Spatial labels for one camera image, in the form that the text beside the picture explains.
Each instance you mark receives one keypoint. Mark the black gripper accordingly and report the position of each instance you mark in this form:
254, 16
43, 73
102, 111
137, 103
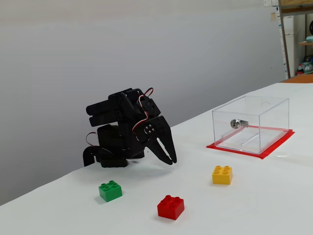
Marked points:
154, 127

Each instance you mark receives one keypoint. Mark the yellow lego brick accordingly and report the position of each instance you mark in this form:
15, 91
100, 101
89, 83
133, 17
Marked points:
221, 175

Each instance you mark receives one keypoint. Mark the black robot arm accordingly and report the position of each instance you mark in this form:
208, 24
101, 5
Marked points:
122, 139

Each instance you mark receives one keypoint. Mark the red lego brick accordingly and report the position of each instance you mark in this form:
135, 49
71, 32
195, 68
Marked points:
170, 208

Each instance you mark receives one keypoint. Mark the green lego brick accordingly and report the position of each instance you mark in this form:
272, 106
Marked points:
110, 192

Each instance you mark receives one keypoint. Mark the silver metal box lock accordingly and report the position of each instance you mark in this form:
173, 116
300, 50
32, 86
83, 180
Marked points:
236, 123

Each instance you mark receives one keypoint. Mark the transparent acrylic box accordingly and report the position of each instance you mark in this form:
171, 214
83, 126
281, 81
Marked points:
269, 107

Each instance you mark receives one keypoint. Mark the black table clamp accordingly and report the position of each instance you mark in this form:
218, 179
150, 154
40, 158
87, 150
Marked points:
86, 156

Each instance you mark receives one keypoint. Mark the orange table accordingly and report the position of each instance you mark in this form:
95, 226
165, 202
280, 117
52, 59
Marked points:
300, 78

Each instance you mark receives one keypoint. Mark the cola bottle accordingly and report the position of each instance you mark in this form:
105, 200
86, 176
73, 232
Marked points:
300, 70

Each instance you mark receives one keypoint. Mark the white cabinet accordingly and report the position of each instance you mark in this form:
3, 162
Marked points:
289, 49

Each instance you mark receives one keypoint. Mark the metal shelf rack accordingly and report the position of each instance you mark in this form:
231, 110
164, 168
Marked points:
283, 36

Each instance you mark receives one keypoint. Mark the green plastic bag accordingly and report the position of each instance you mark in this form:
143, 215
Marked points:
308, 64

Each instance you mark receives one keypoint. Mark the beige paper tag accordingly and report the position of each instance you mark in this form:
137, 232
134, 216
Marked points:
273, 16

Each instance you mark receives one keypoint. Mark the white paper label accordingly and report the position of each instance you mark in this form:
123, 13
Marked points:
271, 2

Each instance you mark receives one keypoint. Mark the teal round object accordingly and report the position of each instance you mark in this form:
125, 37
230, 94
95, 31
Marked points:
309, 38

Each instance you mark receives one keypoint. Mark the red tape frame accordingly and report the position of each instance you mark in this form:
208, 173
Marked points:
266, 154

